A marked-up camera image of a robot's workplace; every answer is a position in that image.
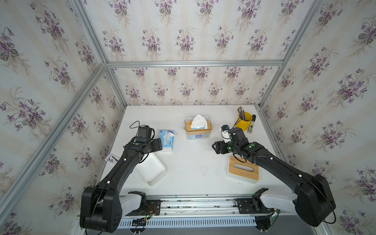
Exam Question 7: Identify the white bamboo-lid tissue box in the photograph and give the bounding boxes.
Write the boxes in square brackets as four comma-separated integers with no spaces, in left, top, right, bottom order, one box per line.
[226,155,260,184]

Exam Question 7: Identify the white plastic box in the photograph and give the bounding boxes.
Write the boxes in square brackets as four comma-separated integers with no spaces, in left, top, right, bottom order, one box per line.
[136,153,167,186]

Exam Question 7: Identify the clear plastic tissue box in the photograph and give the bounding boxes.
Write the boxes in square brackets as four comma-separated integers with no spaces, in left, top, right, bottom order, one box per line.
[184,116,212,140]

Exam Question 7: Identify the blue tissue paper pack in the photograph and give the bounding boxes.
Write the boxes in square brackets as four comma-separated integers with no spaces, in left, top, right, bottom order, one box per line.
[191,115,208,130]

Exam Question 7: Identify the bamboo tissue box lid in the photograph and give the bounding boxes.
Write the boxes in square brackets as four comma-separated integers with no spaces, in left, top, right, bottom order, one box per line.
[184,119,212,135]

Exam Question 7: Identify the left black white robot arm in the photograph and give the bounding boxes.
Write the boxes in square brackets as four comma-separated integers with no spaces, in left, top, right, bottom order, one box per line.
[80,125,163,233]

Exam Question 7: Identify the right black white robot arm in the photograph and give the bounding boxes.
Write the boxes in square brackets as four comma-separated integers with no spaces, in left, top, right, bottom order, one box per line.
[212,127,336,227]

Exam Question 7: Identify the yellow pen cup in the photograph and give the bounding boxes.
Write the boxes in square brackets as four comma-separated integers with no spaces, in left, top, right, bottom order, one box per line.
[235,112,253,132]

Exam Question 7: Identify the black marker pen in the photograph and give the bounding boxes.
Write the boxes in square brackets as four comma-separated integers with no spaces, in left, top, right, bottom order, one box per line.
[248,115,257,134]

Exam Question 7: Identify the pencils in cup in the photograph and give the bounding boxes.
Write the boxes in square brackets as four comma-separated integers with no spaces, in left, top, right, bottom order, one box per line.
[237,106,246,121]

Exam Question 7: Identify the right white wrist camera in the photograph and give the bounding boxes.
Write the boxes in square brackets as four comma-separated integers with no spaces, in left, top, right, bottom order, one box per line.
[220,125,230,143]

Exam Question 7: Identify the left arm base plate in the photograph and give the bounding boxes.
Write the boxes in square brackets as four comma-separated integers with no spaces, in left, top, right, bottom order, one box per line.
[125,200,162,216]

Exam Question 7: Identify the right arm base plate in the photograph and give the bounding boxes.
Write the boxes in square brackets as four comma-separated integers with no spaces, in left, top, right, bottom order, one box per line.
[235,198,275,214]

